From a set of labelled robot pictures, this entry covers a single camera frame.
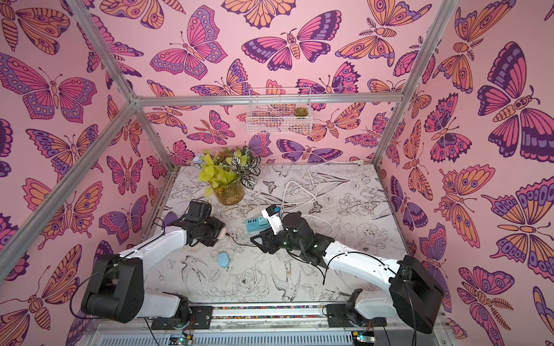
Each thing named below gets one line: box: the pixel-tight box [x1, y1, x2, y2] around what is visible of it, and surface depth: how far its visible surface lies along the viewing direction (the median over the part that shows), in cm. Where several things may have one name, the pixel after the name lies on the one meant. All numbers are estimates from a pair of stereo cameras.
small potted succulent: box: [293, 106, 309, 117], surface depth 94 cm
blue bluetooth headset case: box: [217, 251, 230, 268], surface depth 89 cm
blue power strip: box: [245, 216, 272, 234], surface depth 96 cm
